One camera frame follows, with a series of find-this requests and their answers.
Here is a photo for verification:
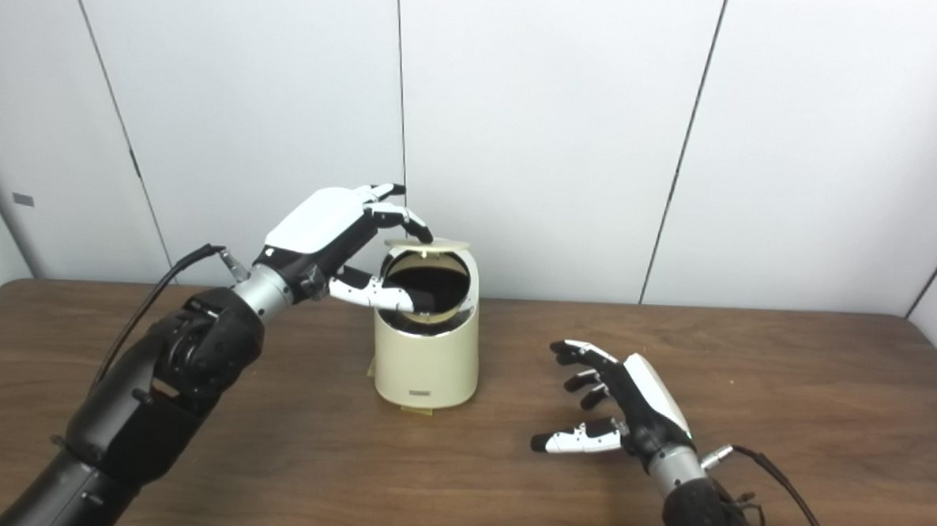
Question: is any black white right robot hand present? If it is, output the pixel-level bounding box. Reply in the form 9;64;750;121
529;339;703;473

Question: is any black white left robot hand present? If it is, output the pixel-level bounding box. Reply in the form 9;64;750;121
251;178;441;314

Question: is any cream round bin lid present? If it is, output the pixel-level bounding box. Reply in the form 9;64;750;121
382;234;476;257

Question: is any cream-colored bin body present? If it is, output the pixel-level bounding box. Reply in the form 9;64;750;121
370;242;486;413

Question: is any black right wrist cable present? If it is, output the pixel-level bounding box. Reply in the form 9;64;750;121
698;442;847;526

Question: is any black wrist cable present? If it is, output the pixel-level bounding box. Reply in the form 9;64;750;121
93;239;253;393
698;442;847;526

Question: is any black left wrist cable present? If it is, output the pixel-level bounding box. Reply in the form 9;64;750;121
93;239;253;393

